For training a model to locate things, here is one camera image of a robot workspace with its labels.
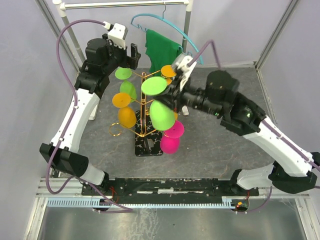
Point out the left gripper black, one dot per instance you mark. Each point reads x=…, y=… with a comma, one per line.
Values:
x=131, y=62

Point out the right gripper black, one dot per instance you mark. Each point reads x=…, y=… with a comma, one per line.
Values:
x=172, y=96

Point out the orange wine glass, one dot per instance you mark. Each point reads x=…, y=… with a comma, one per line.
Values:
x=168, y=73
x=126, y=115

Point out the lime green wine glass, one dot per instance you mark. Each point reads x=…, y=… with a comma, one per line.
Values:
x=126, y=86

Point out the pink wine glass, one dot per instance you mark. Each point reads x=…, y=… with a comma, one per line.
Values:
x=170, y=142

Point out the gold wine glass rack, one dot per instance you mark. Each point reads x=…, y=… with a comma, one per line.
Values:
x=146, y=137

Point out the silver white clothes rail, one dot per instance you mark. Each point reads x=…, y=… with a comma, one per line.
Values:
x=62, y=7

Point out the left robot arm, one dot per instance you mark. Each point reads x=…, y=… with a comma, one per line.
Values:
x=103, y=57

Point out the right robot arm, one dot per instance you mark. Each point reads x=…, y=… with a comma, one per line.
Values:
x=292, y=169

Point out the green cloth on hanger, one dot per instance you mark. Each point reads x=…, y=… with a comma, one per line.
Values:
x=161, y=50

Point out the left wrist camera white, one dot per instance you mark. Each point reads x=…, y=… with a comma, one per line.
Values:
x=117, y=34

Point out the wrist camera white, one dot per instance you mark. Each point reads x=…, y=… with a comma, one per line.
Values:
x=183, y=66
x=117, y=34

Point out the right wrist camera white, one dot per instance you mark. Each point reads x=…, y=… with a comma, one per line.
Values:
x=183, y=66

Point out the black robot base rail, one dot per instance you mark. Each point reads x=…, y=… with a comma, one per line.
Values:
x=173, y=190

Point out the light blue cable duct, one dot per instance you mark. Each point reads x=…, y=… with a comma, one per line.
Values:
x=98, y=203

